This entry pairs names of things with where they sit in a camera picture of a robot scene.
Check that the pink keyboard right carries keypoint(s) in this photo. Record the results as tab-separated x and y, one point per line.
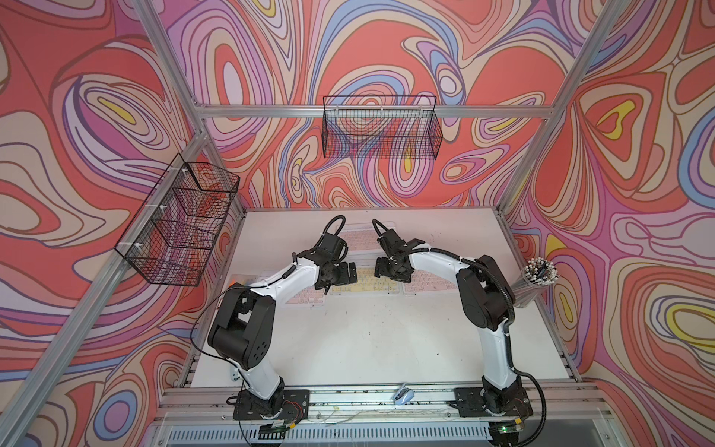
426	283

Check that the yellow keyboard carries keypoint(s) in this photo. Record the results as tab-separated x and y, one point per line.
367	283

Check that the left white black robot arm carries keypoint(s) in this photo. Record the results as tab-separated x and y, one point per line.
242	329

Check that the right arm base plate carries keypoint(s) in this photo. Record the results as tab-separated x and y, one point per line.
478	402

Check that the black wire basket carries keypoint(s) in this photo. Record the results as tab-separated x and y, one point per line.
381	126
187	209

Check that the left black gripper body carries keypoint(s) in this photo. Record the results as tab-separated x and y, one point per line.
340	275

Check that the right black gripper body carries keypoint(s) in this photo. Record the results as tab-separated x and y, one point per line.
388	268

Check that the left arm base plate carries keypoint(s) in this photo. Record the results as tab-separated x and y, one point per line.
288	405

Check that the black wire basket left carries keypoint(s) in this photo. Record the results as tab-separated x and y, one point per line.
187	209

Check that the blue white binder clip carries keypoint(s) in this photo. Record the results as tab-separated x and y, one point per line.
403	396

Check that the metal cup with pencils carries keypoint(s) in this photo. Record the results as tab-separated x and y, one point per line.
537	275

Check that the black wire basket back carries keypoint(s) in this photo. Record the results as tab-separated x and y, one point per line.
381	126

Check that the pink keyboard front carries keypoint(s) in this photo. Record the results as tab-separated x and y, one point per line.
361	238

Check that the pink keyboard left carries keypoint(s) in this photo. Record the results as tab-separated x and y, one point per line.
308	296

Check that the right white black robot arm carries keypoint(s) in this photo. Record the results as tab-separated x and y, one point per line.
486	299

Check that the pink keyboard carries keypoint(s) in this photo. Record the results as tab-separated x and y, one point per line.
308	296
361	238
426	283

